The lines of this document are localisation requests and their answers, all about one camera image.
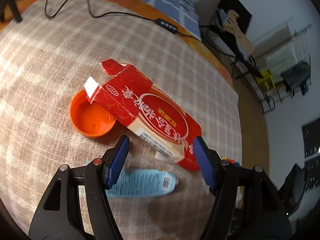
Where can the black folding chair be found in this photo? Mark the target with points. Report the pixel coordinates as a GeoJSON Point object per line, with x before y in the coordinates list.
{"type": "Point", "coordinates": [244, 67]}

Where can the orange plastic lid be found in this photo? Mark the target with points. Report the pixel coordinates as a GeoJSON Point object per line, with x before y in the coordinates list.
{"type": "Point", "coordinates": [89, 119]}

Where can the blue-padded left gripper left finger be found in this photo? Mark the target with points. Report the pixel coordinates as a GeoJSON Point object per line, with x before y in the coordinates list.
{"type": "Point", "coordinates": [58, 214]}

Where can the white striped towel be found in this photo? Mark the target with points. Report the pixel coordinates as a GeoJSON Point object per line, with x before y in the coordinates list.
{"type": "Point", "coordinates": [287, 55]}

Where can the light blue wrapper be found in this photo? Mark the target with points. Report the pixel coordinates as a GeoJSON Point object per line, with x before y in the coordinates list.
{"type": "Point", "coordinates": [142, 183]}

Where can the dark hanging jacket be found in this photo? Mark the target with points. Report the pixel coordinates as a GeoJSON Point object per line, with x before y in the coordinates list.
{"type": "Point", "coordinates": [297, 78]}

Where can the black clothes rack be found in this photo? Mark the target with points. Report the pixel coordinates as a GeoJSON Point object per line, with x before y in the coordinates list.
{"type": "Point", "coordinates": [268, 44]}

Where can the yellow crate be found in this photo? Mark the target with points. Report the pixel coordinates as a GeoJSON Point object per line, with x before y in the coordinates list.
{"type": "Point", "coordinates": [266, 83]}

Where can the red cardboard box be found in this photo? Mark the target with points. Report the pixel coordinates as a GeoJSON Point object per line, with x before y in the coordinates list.
{"type": "Point", "coordinates": [141, 106]}

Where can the clothes on chair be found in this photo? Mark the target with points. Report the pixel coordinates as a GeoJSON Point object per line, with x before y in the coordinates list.
{"type": "Point", "coordinates": [231, 26]}

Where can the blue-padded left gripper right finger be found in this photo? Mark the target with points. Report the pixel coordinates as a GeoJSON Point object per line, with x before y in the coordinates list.
{"type": "Point", "coordinates": [263, 216]}

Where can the colourful candy wrapper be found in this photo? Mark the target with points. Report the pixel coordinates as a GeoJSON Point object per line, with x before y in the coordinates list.
{"type": "Point", "coordinates": [230, 178]}

